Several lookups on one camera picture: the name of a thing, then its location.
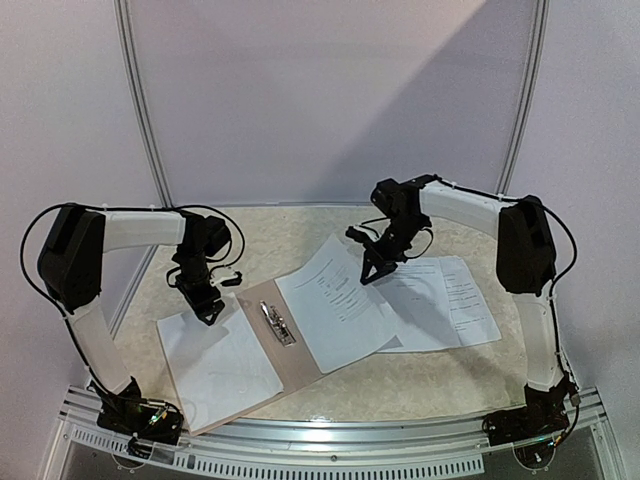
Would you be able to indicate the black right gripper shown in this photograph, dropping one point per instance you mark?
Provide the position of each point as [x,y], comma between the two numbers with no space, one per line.
[381,253]

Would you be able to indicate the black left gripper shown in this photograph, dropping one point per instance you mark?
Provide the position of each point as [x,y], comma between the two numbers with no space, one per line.
[197,301]

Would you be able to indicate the brown paper folder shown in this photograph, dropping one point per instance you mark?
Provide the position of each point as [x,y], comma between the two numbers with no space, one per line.
[294,365]

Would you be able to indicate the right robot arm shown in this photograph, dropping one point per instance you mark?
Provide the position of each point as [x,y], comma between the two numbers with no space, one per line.
[525,263]

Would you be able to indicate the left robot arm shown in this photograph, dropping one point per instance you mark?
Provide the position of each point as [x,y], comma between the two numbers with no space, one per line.
[70,266]

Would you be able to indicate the metal folder clip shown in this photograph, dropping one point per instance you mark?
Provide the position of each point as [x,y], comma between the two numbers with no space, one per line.
[277,324]

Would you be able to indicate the stack of printed papers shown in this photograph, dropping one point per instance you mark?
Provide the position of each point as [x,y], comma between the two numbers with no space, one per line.
[439,306]

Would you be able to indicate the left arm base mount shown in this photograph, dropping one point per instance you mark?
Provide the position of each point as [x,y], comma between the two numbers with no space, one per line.
[147,419]

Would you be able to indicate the aluminium front rail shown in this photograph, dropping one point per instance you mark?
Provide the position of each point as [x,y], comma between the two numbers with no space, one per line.
[317,435]

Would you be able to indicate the perforated white cable tray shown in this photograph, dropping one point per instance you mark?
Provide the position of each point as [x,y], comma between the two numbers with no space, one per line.
[95,455]

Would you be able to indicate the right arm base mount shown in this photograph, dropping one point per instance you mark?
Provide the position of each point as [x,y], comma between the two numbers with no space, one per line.
[545,422]

